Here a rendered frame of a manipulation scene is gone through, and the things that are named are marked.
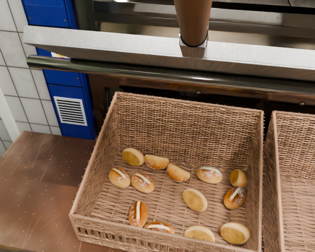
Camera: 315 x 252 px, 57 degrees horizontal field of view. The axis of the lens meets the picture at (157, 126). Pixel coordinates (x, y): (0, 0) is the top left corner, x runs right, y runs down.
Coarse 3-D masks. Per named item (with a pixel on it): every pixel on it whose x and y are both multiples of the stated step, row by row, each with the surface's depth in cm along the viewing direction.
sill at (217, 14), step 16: (96, 0) 92; (112, 0) 91; (128, 0) 91; (144, 0) 91; (160, 0) 91; (160, 16) 91; (176, 16) 90; (224, 16) 88; (240, 16) 87; (256, 16) 86; (272, 16) 85; (288, 16) 84; (304, 16) 83
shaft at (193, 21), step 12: (180, 0) 19; (192, 0) 19; (204, 0) 19; (180, 12) 22; (192, 12) 21; (204, 12) 22; (180, 24) 27; (192, 24) 25; (204, 24) 26; (192, 36) 30; (204, 36) 33
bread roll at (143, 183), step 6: (138, 174) 108; (144, 174) 108; (132, 180) 108; (138, 180) 106; (144, 180) 106; (150, 180) 107; (138, 186) 106; (144, 186) 105; (150, 186) 106; (144, 192) 107
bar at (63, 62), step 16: (32, 64) 66; (48, 64) 65; (64, 64) 64; (80, 64) 64; (96, 64) 63; (112, 64) 63; (128, 64) 63; (160, 80) 62; (176, 80) 61; (192, 80) 61; (208, 80) 60; (224, 80) 60; (240, 80) 59; (256, 80) 59; (272, 80) 58; (288, 80) 58
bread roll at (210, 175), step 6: (198, 168) 112; (204, 168) 110; (210, 168) 109; (198, 174) 111; (204, 174) 109; (210, 174) 108; (216, 174) 108; (204, 180) 110; (210, 180) 109; (216, 180) 109
